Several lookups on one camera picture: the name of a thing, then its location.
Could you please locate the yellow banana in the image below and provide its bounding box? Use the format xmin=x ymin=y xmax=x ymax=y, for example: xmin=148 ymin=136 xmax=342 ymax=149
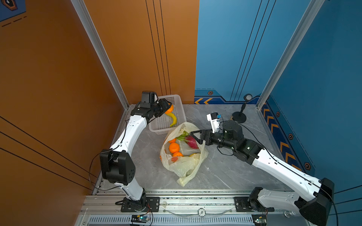
xmin=166 ymin=113 xmax=177 ymax=127

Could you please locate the pink dragon fruit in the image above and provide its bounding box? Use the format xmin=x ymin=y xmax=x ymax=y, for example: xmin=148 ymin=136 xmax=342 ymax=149
xmin=176 ymin=131 xmax=199 ymax=149

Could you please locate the black round-base lamp stand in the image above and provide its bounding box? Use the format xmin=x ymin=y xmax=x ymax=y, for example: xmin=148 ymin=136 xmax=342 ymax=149
xmin=232 ymin=94 xmax=253 ymax=123

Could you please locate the white perforated plastic basket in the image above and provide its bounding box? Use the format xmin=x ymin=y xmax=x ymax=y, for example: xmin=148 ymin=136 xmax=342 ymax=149
xmin=149 ymin=95 xmax=186 ymax=135

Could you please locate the left green circuit board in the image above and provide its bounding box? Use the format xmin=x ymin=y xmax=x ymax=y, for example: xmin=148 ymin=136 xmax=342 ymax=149
xmin=130 ymin=215 xmax=150 ymax=225

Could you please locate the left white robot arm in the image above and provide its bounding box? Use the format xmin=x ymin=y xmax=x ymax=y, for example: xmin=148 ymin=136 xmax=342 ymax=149
xmin=100 ymin=91 xmax=172 ymax=211

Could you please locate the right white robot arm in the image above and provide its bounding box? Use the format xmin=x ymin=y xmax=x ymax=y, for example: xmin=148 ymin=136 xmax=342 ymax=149
xmin=190 ymin=120 xmax=334 ymax=226

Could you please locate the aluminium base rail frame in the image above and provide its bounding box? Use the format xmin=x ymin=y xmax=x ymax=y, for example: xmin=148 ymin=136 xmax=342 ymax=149
xmin=75 ymin=189 xmax=311 ymax=226

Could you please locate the translucent printed plastic bag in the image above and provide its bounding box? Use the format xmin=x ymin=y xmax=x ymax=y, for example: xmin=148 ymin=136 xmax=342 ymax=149
xmin=159 ymin=122 xmax=209 ymax=186

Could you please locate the green circuit board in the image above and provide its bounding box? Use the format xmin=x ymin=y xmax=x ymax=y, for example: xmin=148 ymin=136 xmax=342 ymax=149
xmin=130 ymin=215 xmax=150 ymax=225
xmin=252 ymin=215 xmax=267 ymax=226

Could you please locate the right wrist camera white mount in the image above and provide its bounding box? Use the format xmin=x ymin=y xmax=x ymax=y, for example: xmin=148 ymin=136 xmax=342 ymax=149
xmin=206 ymin=112 xmax=221 ymax=133

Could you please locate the right green circuit board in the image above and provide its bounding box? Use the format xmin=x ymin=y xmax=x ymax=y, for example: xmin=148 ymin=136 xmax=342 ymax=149
xmin=252 ymin=215 xmax=267 ymax=226

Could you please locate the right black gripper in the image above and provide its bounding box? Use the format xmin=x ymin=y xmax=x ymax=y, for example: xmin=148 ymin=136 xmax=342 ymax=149
xmin=191 ymin=128 xmax=237 ymax=152

